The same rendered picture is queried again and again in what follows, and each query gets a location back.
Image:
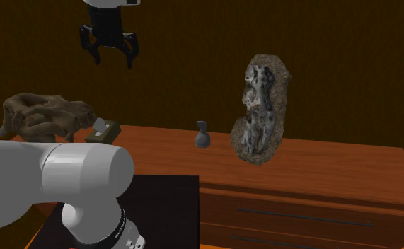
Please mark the small grey vase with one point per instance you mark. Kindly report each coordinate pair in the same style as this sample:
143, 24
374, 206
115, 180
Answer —
202, 137

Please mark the brown animal skull figure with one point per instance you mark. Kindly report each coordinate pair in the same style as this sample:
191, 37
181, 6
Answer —
43, 115

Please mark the grey stone fossil slab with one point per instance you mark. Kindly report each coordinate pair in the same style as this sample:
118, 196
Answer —
261, 110

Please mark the brown wooden chest of drawers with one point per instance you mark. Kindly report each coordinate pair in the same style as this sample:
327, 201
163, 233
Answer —
308, 179

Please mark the dark green tissue box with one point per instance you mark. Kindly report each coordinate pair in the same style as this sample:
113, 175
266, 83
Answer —
106, 133

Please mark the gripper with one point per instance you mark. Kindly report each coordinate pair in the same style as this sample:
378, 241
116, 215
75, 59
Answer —
106, 26

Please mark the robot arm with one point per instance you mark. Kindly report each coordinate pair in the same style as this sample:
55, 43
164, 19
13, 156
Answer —
67, 172

